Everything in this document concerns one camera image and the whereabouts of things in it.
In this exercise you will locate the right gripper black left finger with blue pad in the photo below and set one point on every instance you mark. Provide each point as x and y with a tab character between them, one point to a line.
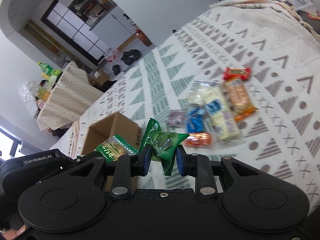
146	159

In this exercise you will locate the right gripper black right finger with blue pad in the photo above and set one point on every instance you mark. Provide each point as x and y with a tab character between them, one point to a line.
197	166

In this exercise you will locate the green and tan snack packet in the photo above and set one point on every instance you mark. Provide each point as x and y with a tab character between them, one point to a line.
114	147

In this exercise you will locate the orange-red snack packet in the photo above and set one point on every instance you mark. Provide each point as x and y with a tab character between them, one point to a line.
198	140

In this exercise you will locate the blue snack packet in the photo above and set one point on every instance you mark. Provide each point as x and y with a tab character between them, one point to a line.
196	117

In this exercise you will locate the long cream snack bar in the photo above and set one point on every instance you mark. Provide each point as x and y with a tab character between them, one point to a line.
221	117

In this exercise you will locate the purple snack packet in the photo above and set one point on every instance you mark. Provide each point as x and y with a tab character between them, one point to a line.
176	118

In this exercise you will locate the white cake clear package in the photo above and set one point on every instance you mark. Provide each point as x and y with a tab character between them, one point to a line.
197	90

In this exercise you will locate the orange cracker package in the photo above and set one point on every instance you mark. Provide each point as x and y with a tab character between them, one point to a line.
239	98

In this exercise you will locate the red chocolate bar wrapper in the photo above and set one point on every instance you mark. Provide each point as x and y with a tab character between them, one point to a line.
230	73

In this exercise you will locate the person's hand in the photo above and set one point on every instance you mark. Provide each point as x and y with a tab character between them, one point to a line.
10	234

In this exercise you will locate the brown cardboard box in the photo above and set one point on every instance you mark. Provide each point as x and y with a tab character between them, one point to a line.
93	163

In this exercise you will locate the clear bottle yellow liquid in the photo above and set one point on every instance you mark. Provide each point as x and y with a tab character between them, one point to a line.
43	92

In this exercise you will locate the table with dotted cloth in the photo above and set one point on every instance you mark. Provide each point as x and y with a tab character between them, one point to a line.
69	99

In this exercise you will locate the small cardboard box on floor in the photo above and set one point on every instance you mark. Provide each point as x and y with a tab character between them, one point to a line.
98	77

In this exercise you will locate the green soda bottle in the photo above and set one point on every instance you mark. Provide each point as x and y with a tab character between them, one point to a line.
46	68

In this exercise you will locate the black shoes pile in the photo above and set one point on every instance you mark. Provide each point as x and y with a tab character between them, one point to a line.
128	58

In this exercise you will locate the pink white plastic bag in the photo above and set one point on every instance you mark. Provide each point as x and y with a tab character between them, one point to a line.
111	54

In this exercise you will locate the red bottle on floor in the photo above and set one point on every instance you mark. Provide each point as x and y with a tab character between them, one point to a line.
143	38

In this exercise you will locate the white kitchen cabinet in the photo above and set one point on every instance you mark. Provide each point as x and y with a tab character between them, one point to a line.
114	28

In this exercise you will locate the patterned bed blanket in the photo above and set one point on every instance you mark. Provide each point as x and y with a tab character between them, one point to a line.
280	138

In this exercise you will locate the black framed glass door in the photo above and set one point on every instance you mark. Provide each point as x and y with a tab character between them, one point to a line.
74	31

